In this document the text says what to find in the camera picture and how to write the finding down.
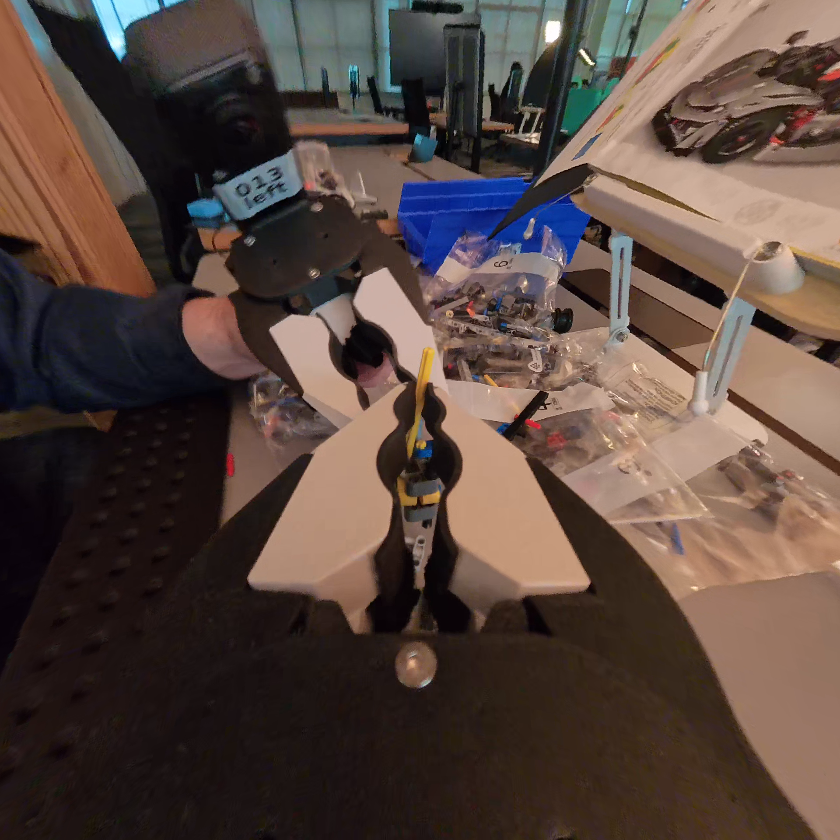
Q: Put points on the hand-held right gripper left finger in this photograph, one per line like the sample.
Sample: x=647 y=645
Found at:
x=321 y=525

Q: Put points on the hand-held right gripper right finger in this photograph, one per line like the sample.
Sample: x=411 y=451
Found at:
x=518 y=525

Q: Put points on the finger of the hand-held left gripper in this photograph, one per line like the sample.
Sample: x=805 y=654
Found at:
x=400 y=321
x=308 y=354

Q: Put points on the yellow grey lego assembly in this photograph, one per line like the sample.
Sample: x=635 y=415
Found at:
x=420 y=492

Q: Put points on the person's left forearm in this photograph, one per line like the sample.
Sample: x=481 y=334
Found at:
x=98 y=341

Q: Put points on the large bag dark lego pieces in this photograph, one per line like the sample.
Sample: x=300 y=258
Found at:
x=499 y=308

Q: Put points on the black lego beam red pins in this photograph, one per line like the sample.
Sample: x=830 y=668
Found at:
x=528 y=413

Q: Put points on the black lego wheel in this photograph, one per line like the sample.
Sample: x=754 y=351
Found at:
x=563 y=320

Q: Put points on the person's left hand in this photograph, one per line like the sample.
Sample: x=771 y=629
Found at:
x=213 y=334

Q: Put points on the blue sponge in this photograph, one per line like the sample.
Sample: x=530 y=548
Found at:
x=203 y=210

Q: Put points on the black office chair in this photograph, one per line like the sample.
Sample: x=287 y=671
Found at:
x=167 y=243

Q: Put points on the blue plastic bin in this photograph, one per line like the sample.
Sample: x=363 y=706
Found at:
x=472 y=203

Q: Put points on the pile of clear plastic bags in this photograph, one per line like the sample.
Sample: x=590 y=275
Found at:
x=656 y=472

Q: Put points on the teal cup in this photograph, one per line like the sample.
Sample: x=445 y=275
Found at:
x=423 y=147

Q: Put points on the dark perforated board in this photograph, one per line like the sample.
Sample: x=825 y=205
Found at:
x=98 y=558

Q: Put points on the black monitor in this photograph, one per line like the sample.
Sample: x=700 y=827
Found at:
x=417 y=52

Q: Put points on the grey cabinet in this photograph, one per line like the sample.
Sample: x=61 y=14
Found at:
x=463 y=79

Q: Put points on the black metal pole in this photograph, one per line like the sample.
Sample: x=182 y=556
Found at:
x=561 y=79

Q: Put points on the open instruction book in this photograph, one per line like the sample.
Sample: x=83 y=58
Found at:
x=722 y=131

